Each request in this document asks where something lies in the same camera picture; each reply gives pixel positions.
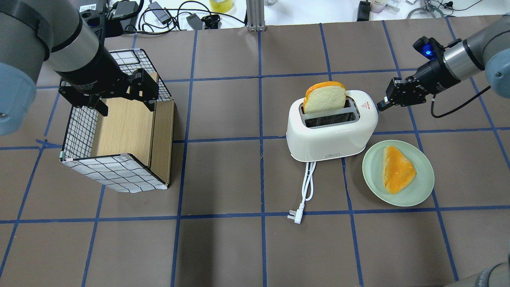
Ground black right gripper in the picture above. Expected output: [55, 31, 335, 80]
[377, 77, 427, 112]

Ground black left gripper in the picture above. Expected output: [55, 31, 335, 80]
[59, 69, 159, 117]

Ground white two-slot toaster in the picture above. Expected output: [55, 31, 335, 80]
[286, 90, 379, 162]

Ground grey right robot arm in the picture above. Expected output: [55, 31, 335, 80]
[370, 14, 509, 112]

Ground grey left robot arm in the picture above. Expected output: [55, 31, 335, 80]
[0, 0, 158, 136]

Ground bread slice in toaster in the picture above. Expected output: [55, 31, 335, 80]
[303, 81, 347, 114]

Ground light green plate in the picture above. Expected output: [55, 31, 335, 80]
[362, 140, 435, 207]

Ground orange bread slice on plate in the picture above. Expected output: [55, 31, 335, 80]
[381, 145, 417, 195]

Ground black power adapter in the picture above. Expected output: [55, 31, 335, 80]
[148, 2, 172, 24]

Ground black box on desk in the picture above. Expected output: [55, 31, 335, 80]
[356, 0, 371, 22]

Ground yellow tape roll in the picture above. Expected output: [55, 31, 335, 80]
[209, 0, 234, 14]

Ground wire basket with wooden panels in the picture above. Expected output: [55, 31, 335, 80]
[61, 49, 175, 193]

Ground black wrist camera blue light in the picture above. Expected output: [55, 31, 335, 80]
[413, 36, 445, 61]

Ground black cables on desk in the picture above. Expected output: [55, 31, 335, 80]
[104, 0, 247, 32]

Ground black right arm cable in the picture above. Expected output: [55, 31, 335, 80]
[430, 85, 491, 119]

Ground white toaster power cord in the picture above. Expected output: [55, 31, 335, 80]
[287, 160, 318, 224]

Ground aluminium profile post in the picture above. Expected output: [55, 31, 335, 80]
[246, 0, 266, 31]

